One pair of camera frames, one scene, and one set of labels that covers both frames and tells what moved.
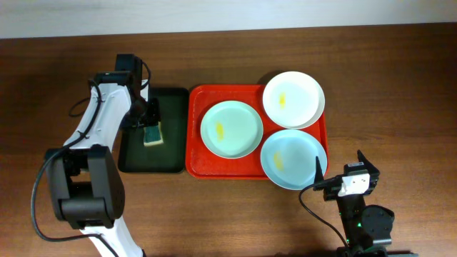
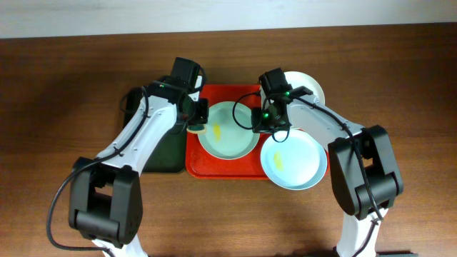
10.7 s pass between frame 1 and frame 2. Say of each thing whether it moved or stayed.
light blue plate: stayed
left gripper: moved
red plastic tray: stayed
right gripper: moved
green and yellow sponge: moved
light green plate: stayed
